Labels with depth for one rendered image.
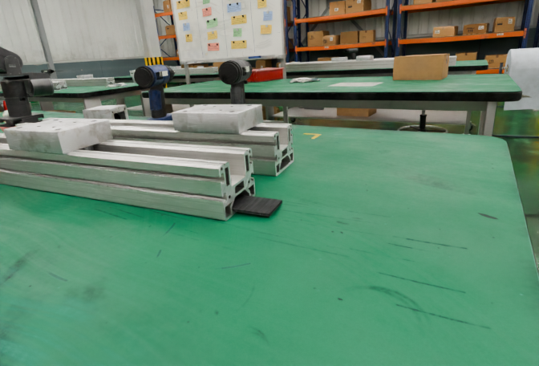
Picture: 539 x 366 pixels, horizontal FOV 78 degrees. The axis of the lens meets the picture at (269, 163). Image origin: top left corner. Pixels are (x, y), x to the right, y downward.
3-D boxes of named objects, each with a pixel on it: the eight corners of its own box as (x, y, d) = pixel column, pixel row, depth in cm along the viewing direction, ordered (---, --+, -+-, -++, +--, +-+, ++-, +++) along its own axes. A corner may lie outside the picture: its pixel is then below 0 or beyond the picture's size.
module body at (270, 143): (25, 152, 98) (16, 124, 95) (58, 144, 106) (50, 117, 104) (276, 176, 65) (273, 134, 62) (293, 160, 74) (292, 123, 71)
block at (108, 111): (83, 140, 109) (76, 111, 106) (106, 132, 119) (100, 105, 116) (111, 140, 107) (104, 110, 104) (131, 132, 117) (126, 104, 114)
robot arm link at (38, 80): (-8, 57, 98) (2, 55, 93) (36, 56, 107) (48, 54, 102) (3, 98, 101) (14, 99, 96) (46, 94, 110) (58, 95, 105)
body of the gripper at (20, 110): (45, 119, 105) (40, 95, 103) (11, 125, 97) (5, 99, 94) (31, 117, 108) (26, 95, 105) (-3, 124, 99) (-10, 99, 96)
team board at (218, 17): (180, 140, 434) (153, -28, 373) (205, 132, 474) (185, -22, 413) (280, 151, 358) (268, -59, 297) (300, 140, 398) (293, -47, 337)
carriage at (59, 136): (13, 162, 66) (2, 128, 64) (65, 147, 76) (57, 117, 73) (66, 168, 60) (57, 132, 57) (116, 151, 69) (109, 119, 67)
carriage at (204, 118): (176, 143, 72) (171, 112, 70) (204, 132, 82) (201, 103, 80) (241, 147, 66) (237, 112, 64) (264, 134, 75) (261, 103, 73)
